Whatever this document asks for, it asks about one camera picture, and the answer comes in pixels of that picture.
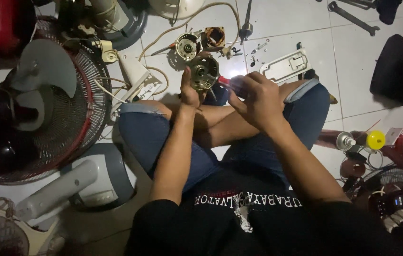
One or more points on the red gas cylinder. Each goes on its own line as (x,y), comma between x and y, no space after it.
(1,25)

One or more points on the person's blue denim shorts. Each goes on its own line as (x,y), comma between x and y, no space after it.
(173,142)

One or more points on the motor rotor with shaft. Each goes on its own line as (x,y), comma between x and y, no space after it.
(246,24)

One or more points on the black fan with grille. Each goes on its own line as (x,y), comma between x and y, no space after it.
(391,192)

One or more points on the person's left hand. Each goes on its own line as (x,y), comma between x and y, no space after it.
(189,93)

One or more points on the black open end wrench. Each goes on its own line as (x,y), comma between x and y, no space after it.
(352,17)

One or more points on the metal bolt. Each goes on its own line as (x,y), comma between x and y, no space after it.
(260,46)

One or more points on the round metal fan motor housing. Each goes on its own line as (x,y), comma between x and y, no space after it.
(203,72)

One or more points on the silver motor end cover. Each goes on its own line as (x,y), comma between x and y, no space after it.
(187,46)

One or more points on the yellow capped spray can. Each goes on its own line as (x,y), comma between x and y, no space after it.
(363,140)

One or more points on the copper wound motor stator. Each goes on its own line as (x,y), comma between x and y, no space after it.
(214,37)

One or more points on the person's right fingers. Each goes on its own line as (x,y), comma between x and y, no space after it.
(247,85)

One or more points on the grey white fan stand base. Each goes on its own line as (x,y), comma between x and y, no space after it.
(91,181)

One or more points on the red rimmed fan grille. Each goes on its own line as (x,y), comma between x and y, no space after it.
(80,106)

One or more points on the person's right hand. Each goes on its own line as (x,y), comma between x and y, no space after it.
(257,100)

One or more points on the grey round fan base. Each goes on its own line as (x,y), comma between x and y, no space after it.
(123,23)

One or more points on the white fan motor cover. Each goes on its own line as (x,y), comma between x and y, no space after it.
(175,7)

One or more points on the cream plastic knob part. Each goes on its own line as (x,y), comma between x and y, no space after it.
(106,51)

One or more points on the grey fan blade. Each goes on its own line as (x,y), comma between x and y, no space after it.
(43,71)

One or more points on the cream fan grille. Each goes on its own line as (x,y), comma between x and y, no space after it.
(6,231)

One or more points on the white plastic fan base plate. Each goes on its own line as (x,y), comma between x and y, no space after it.
(286,65)

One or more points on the person's black shirt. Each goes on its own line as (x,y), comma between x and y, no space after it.
(258,220)

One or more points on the white fan switch box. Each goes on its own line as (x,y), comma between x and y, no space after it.
(135,81)

